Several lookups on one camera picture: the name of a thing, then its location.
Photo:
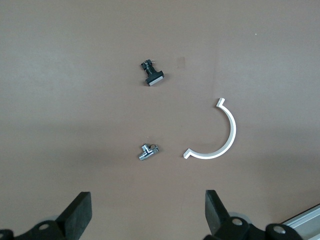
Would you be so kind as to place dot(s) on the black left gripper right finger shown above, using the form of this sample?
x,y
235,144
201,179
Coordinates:
x,y
216,215

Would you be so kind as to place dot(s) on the white drawer cabinet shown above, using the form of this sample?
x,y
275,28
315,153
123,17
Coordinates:
x,y
307,220

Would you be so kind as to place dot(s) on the black square push switch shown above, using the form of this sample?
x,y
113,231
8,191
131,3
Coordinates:
x,y
155,78

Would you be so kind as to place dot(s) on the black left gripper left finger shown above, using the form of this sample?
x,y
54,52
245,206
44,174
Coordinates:
x,y
76,215

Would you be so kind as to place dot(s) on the chrome metal tee fitting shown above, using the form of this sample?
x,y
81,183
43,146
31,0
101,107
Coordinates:
x,y
147,152

